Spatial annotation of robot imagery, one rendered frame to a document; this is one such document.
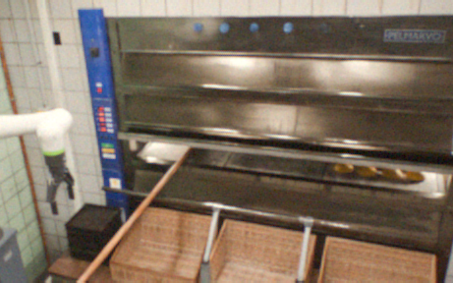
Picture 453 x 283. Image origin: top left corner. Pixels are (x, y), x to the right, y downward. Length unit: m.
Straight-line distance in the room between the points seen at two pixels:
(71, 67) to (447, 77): 2.07
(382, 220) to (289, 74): 0.96
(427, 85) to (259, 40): 0.82
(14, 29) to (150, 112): 1.05
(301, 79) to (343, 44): 0.26
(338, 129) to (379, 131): 0.20
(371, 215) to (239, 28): 1.26
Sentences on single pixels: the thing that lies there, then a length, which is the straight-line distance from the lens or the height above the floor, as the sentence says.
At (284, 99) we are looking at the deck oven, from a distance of 2.69.
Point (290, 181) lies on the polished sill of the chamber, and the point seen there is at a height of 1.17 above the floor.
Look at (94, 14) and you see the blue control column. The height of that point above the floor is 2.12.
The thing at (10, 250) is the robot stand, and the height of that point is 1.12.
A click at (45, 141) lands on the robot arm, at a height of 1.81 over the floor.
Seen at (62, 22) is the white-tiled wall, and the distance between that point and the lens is 3.10.
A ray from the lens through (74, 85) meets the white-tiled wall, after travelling 3.19.
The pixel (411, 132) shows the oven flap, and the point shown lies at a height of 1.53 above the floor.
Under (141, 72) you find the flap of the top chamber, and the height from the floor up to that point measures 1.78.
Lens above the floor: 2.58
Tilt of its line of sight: 26 degrees down
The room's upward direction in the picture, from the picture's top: 5 degrees counter-clockwise
